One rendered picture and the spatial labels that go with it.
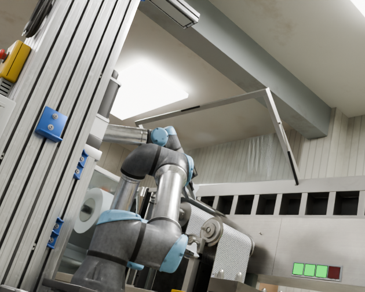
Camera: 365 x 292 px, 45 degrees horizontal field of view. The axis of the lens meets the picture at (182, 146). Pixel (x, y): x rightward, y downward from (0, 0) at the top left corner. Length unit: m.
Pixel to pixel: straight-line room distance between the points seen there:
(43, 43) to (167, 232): 0.68
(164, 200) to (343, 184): 1.10
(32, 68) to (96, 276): 0.63
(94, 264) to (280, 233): 1.30
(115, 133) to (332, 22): 1.95
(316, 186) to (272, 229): 0.31
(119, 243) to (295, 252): 1.20
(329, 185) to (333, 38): 1.42
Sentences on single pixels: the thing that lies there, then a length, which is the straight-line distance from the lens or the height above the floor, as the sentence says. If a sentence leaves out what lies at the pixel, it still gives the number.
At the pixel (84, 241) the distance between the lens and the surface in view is 2.86.
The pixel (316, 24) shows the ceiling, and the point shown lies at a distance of 3.31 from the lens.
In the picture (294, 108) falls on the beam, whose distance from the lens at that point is 3.74.
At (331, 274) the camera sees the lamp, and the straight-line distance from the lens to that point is 2.13.
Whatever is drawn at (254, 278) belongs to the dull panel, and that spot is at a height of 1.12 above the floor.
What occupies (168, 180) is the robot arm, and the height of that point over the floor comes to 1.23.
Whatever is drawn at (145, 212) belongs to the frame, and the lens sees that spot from 2.38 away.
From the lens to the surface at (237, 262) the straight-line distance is 2.23.
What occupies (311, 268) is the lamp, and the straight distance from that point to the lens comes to 2.18.
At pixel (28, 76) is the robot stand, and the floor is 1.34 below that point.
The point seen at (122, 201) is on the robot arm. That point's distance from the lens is 1.66.
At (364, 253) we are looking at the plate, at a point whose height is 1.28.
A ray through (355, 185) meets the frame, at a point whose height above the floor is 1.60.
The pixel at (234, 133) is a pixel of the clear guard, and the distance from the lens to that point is 2.52.
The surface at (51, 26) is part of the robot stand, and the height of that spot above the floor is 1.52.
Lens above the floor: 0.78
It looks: 22 degrees up
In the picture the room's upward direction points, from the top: 16 degrees clockwise
